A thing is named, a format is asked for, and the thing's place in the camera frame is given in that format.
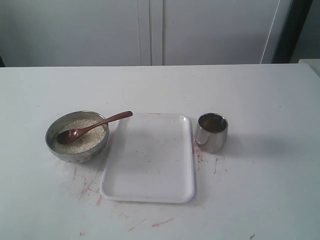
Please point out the brown wooden spoon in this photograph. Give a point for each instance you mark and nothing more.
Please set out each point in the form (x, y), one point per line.
(69, 136)

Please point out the white plastic tray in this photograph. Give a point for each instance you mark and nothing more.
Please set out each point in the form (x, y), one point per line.
(150, 160)

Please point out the white cabinet in background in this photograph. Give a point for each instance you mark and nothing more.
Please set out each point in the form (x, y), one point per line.
(51, 33)

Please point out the steel bowl of rice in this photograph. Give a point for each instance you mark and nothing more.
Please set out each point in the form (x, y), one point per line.
(84, 149)

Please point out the stainless steel cup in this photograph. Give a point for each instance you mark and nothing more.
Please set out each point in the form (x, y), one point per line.
(211, 132)

